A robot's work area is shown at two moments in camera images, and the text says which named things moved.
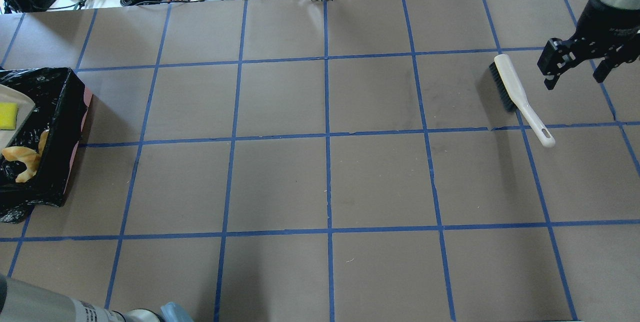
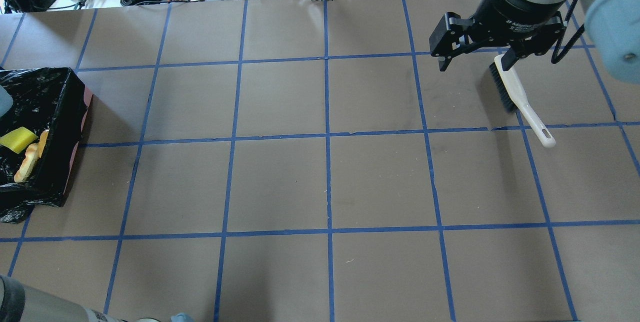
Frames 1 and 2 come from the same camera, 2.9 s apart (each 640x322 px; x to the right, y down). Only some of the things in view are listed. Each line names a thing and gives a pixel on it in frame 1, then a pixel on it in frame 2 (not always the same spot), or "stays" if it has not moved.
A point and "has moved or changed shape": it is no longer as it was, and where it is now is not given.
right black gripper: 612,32 -> 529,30
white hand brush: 514,98 stays
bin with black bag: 61,105 stays
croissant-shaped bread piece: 27,156 has moved or changed shape
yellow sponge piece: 8,113 -> 17,139
